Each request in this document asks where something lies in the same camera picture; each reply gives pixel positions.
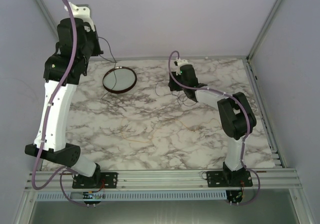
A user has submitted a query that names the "black wire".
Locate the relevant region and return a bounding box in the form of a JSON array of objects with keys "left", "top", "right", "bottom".
[{"left": 97, "top": 36, "right": 118, "bottom": 100}]

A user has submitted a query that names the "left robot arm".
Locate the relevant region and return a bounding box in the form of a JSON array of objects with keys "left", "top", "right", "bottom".
[{"left": 24, "top": 17, "right": 103, "bottom": 188}]

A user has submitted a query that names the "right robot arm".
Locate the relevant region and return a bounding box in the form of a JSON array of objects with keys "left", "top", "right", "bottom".
[{"left": 168, "top": 60, "right": 257, "bottom": 186}]

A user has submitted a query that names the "round brown-rimmed white dish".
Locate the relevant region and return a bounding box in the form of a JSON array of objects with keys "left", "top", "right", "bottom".
[{"left": 102, "top": 66, "right": 137, "bottom": 94}]

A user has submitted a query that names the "right controller board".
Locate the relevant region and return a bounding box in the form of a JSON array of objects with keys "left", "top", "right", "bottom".
[{"left": 226, "top": 187, "right": 246, "bottom": 206}]

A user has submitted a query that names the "controller board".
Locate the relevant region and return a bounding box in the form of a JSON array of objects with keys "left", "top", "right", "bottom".
[
  {"left": 82, "top": 192, "right": 106, "bottom": 208},
  {"left": 226, "top": 187, "right": 246, "bottom": 206}
]

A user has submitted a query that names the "left controller board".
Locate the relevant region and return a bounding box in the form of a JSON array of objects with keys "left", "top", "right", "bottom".
[{"left": 82, "top": 192, "right": 106, "bottom": 208}]

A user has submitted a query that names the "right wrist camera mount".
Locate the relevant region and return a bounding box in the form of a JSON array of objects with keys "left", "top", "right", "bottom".
[{"left": 174, "top": 58, "right": 190, "bottom": 67}]

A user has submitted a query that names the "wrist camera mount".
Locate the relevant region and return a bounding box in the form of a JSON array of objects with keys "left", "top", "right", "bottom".
[
  {"left": 69, "top": 1, "right": 96, "bottom": 32},
  {"left": 174, "top": 58, "right": 190, "bottom": 67}
]

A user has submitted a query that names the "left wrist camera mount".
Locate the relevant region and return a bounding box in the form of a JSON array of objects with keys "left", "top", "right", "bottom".
[{"left": 69, "top": 1, "right": 96, "bottom": 32}]

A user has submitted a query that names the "aluminium back frame rail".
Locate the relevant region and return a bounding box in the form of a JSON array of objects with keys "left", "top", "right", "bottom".
[{"left": 94, "top": 55, "right": 250, "bottom": 61}]

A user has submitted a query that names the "aluminium frame rail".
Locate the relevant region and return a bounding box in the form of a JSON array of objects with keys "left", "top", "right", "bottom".
[
  {"left": 94, "top": 55, "right": 250, "bottom": 61},
  {"left": 242, "top": 58, "right": 288, "bottom": 168}
]

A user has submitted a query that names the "left aluminium frame post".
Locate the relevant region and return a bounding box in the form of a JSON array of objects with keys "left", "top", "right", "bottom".
[{"left": 34, "top": 0, "right": 58, "bottom": 39}]

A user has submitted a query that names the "aluminium frame post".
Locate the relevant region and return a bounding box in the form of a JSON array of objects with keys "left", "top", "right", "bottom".
[
  {"left": 34, "top": 0, "right": 58, "bottom": 39},
  {"left": 246, "top": 0, "right": 285, "bottom": 62}
]

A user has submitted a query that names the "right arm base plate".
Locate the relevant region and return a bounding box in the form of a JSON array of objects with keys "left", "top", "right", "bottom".
[{"left": 204, "top": 170, "right": 253, "bottom": 188}]

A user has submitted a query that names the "right aluminium frame rail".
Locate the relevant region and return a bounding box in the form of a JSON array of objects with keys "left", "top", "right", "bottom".
[{"left": 242, "top": 58, "right": 288, "bottom": 168}]

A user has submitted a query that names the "right aluminium frame post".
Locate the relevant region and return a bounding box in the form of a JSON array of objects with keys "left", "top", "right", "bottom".
[{"left": 246, "top": 0, "right": 285, "bottom": 62}]

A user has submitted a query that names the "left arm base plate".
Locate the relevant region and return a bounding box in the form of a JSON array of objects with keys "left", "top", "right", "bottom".
[{"left": 72, "top": 172, "right": 118, "bottom": 189}]

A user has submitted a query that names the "front aluminium rail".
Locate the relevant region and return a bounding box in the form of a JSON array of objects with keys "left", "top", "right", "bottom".
[{"left": 23, "top": 168, "right": 303, "bottom": 191}]

